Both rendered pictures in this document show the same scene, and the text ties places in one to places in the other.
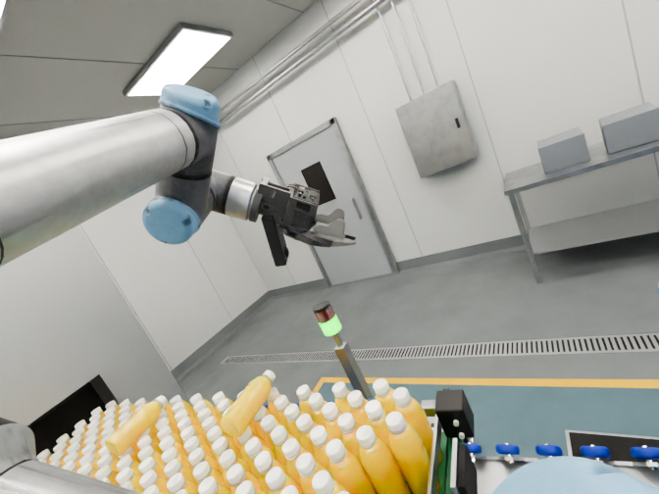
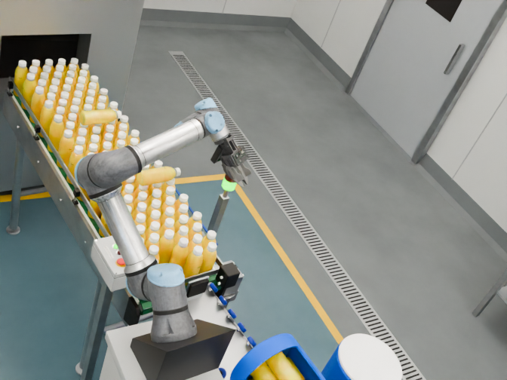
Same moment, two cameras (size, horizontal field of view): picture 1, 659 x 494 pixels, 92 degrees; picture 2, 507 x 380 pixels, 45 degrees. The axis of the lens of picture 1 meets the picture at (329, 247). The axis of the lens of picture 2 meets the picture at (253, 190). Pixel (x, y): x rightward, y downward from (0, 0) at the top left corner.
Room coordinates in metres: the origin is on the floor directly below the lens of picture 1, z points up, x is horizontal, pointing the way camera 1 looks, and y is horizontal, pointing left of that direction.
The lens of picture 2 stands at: (-1.24, -0.50, 2.92)
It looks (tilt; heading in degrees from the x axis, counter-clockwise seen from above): 37 degrees down; 12
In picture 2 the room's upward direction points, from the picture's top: 22 degrees clockwise
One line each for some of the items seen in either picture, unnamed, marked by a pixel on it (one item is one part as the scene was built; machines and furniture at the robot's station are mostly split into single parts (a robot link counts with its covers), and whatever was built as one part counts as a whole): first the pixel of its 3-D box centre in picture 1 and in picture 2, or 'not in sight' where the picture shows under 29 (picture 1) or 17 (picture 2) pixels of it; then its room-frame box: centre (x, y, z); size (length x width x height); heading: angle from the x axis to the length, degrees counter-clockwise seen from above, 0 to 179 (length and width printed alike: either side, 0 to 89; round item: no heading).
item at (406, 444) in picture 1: (411, 456); (192, 266); (0.60, 0.03, 0.99); 0.07 x 0.07 x 0.19
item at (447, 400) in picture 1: (455, 417); (226, 277); (0.69, -0.11, 0.95); 0.10 x 0.07 x 0.10; 151
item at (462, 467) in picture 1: (468, 485); (195, 290); (0.50, -0.05, 0.99); 0.10 x 0.02 x 0.12; 151
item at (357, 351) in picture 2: not in sight; (370, 362); (0.61, -0.81, 1.03); 0.28 x 0.28 x 0.01
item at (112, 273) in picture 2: not in sight; (113, 262); (0.34, 0.27, 1.05); 0.20 x 0.10 x 0.10; 61
